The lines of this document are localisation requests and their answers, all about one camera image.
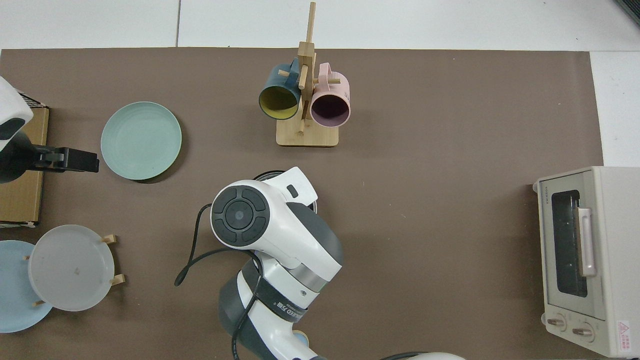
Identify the pale green plate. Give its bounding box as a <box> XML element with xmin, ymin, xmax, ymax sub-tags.
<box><xmin>100</xmin><ymin>101</ymin><xmax>183</xmax><ymax>181</ymax></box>

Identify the wooden plate rack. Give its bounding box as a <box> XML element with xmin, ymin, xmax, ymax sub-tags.
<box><xmin>22</xmin><ymin>234</ymin><xmax>126</xmax><ymax>307</ymax></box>

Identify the grey plate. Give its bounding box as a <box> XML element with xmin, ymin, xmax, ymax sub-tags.
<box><xmin>28</xmin><ymin>224</ymin><xmax>115</xmax><ymax>312</ymax></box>

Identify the light blue plate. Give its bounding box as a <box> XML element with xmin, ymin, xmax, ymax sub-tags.
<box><xmin>0</xmin><ymin>240</ymin><xmax>53</xmax><ymax>334</ymax></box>

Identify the teal mug yellow inside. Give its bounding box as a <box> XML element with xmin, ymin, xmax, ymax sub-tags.
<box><xmin>258</xmin><ymin>57</ymin><xmax>302</xmax><ymax>121</ymax></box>

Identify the wooden mug stand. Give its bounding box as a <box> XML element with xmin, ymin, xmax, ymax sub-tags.
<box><xmin>276</xmin><ymin>1</ymin><xmax>342</xmax><ymax>148</ymax></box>

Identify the pink mug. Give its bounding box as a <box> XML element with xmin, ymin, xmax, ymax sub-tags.
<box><xmin>310</xmin><ymin>62</ymin><xmax>351</xmax><ymax>127</ymax></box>

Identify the brown table cloth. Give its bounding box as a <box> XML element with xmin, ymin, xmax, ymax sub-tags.
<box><xmin>0</xmin><ymin>47</ymin><xmax>604</xmax><ymax>360</ymax></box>

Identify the pale toaster oven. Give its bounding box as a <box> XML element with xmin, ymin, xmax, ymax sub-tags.
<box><xmin>532</xmin><ymin>166</ymin><xmax>640</xmax><ymax>358</ymax></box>

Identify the dark ridged corner object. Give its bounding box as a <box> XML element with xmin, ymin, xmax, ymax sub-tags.
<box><xmin>614</xmin><ymin>0</ymin><xmax>640</xmax><ymax>26</ymax></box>

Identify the wire basket wooden floor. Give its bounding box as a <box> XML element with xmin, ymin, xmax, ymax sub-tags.
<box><xmin>0</xmin><ymin>90</ymin><xmax>50</xmax><ymax>229</ymax></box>

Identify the black pot purple handle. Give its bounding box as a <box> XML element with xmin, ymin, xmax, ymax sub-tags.
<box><xmin>252</xmin><ymin>170</ymin><xmax>319</xmax><ymax>215</ymax></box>

